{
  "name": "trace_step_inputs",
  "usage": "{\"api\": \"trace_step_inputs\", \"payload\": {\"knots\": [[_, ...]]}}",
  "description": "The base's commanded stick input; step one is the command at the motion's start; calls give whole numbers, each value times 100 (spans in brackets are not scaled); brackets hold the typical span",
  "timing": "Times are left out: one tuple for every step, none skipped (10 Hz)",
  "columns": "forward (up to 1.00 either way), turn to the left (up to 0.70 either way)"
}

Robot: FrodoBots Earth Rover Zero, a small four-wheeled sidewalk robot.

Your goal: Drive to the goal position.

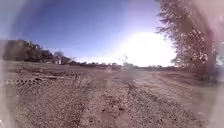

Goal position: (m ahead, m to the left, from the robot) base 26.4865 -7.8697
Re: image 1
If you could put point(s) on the brown dirt ground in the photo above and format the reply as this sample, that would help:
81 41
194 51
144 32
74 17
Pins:
110 100

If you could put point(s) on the large leafy tree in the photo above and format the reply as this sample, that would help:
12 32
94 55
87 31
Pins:
193 40

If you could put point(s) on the row of trees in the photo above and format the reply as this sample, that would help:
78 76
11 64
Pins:
23 51

